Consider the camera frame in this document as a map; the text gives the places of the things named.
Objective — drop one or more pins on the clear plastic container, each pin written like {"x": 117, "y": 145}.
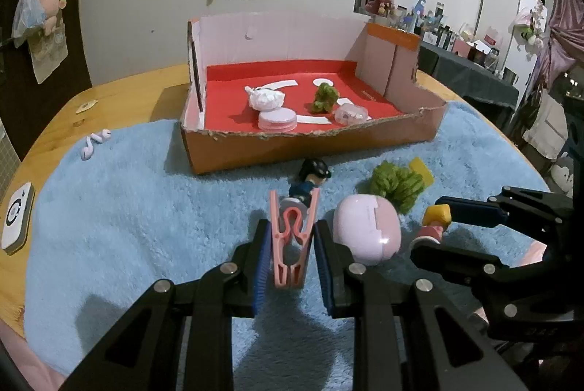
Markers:
{"x": 351, "y": 115}

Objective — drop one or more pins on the grey plush toy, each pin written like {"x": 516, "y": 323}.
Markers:
{"x": 562, "y": 176}

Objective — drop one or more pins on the row of bottles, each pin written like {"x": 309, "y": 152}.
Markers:
{"x": 433, "y": 19}

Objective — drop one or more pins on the blue fluffy mat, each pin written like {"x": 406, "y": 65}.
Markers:
{"x": 137, "y": 213}

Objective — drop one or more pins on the yellow bottle cap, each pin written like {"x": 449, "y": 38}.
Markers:
{"x": 422, "y": 172}

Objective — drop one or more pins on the pink oval case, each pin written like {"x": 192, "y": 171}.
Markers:
{"x": 365, "y": 231}

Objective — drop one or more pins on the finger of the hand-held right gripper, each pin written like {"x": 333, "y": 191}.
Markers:
{"x": 470, "y": 213}
{"x": 456, "y": 263}

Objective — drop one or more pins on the white hanging cloth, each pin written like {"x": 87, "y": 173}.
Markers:
{"x": 545, "y": 126}

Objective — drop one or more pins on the black chair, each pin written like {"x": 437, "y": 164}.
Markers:
{"x": 428, "y": 60}

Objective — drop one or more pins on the white artificial flowers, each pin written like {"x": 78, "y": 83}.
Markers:
{"x": 524, "y": 23}

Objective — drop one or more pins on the white earphones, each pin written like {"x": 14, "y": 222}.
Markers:
{"x": 91, "y": 144}

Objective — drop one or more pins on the orange cardboard box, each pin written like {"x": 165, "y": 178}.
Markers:
{"x": 319, "y": 149}

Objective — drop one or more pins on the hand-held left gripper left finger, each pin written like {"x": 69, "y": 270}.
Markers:
{"x": 260, "y": 277}

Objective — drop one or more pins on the dark-haired figurine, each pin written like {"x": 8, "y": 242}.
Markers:
{"x": 312, "y": 172}

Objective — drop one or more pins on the black and white sock roll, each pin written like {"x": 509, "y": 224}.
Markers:
{"x": 267, "y": 99}

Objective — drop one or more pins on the white rectangular device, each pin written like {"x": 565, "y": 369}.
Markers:
{"x": 18, "y": 217}

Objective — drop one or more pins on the white round lid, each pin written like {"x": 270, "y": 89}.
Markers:
{"x": 276, "y": 119}

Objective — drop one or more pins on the white fridge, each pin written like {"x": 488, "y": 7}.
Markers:
{"x": 502, "y": 17}

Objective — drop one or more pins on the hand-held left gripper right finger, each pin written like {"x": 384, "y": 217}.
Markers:
{"x": 325, "y": 277}

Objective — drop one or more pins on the blonde pink-dress figurine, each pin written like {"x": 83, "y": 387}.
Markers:
{"x": 435, "y": 215}

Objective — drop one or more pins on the small paper tag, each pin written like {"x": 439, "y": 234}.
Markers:
{"x": 86, "y": 106}

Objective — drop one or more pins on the pink clothes peg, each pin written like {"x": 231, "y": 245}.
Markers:
{"x": 292, "y": 263}

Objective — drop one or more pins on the green yarn ball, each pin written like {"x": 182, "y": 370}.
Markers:
{"x": 325, "y": 96}
{"x": 394, "y": 185}

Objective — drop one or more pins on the clear blue plastic bag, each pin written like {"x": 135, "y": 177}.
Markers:
{"x": 27, "y": 14}

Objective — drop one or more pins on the purple curtain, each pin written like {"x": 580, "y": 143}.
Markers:
{"x": 563, "y": 21}

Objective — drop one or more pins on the dark-clothed side table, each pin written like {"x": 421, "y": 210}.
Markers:
{"x": 474, "y": 76}

